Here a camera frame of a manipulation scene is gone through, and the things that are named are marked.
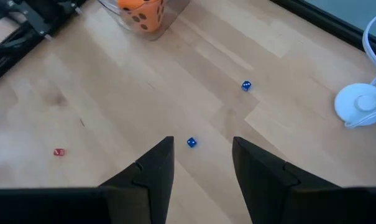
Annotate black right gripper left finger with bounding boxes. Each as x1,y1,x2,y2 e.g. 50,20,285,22
99,136,175,224

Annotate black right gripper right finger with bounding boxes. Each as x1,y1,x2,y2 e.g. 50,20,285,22
232,136,342,224

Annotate large orange foam die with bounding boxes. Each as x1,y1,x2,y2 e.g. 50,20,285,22
117,0,167,34

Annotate clear plastic container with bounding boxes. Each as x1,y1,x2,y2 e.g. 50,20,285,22
96,0,192,42

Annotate black aluminium rig frame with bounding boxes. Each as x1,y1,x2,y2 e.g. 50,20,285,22
0,0,376,90

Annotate white round device with cable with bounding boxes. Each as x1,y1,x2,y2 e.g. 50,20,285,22
344,9,376,130

